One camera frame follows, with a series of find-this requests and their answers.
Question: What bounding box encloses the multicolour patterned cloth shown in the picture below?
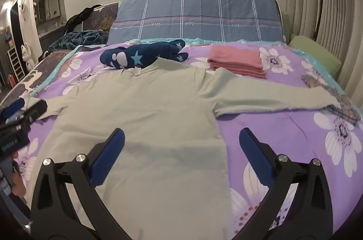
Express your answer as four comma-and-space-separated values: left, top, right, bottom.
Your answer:
301, 74, 363, 127

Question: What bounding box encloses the green pillow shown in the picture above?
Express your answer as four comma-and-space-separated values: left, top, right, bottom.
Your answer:
288, 35, 342, 79

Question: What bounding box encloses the person's left hand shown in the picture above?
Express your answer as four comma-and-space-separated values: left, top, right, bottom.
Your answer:
12, 170, 27, 196

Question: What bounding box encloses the beige curtain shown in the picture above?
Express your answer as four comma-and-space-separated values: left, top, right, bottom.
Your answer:
284, 0, 363, 116

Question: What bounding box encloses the teal fleece blanket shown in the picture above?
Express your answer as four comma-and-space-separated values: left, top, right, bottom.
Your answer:
48, 29, 110, 53

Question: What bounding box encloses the navy star-print fleece garment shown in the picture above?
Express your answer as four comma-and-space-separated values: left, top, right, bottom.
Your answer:
99, 40, 189, 69

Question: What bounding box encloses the purple floral bedsheet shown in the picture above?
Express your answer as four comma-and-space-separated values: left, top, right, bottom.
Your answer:
11, 40, 363, 240

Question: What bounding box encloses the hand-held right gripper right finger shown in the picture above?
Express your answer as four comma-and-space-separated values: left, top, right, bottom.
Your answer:
239, 127, 334, 240

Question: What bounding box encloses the grey-green long-sleeve shirt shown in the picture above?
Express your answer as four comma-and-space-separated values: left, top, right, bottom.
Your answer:
27, 57, 342, 240

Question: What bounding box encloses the black clothing heap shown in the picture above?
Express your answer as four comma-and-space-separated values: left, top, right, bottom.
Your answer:
65, 4, 102, 30

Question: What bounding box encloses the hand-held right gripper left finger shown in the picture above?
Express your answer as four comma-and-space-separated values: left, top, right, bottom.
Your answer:
30, 128, 134, 240

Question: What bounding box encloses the folded pink cloth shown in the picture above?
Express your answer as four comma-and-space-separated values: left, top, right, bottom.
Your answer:
207, 44, 267, 79

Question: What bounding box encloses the white cat figurine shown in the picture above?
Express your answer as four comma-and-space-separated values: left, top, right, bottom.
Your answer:
21, 41, 36, 69

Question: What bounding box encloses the white shelf rack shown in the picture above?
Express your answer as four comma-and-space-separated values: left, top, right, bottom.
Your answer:
6, 45, 25, 82

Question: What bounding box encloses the dark printed bedsheet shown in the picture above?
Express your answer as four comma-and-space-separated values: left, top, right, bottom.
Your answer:
0, 2, 120, 108

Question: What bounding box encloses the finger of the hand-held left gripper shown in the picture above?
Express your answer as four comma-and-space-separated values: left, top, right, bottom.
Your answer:
0, 99, 27, 120
20, 100, 48, 124

